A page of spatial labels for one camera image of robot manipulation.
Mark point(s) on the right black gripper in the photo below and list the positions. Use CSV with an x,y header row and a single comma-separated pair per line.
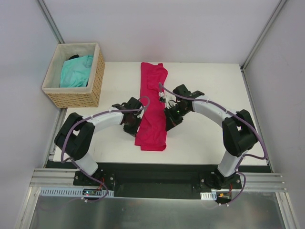
x,y
171,119

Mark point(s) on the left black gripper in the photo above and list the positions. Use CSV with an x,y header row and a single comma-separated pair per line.
x,y
133,126

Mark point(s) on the pink t shirt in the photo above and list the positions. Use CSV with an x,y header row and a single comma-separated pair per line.
x,y
152,135

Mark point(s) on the wicker basket with liner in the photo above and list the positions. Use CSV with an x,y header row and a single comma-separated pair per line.
x,y
88,96

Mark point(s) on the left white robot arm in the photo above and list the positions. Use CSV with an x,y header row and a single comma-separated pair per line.
x,y
75,136

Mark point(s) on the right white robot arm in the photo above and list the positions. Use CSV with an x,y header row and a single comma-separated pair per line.
x,y
239,133

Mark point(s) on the teal t shirt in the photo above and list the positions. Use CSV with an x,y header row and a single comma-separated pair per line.
x,y
76,72

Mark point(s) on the black garment in basket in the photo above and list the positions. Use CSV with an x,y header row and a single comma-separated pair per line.
x,y
74,57

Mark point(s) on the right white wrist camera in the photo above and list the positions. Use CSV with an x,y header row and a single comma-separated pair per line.
x,y
167,100

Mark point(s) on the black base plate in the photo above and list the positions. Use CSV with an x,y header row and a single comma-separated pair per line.
x,y
163,181

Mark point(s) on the right white cable duct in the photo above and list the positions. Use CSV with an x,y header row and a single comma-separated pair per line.
x,y
208,195

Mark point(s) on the white cable duct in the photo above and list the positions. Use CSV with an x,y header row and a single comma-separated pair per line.
x,y
208,195
75,192

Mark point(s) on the front aluminium rail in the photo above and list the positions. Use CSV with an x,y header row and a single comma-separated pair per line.
x,y
255,182

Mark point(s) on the left white cable duct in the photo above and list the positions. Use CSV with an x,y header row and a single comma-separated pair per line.
x,y
75,192

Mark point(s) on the left aluminium frame post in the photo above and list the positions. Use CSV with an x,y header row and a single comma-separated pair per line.
x,y
50,21

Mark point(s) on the aluminium frame post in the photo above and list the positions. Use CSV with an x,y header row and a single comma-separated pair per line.
x,y
50,21
263,34

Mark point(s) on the right aluminium frame post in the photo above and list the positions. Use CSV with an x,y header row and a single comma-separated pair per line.
x,y
263,34

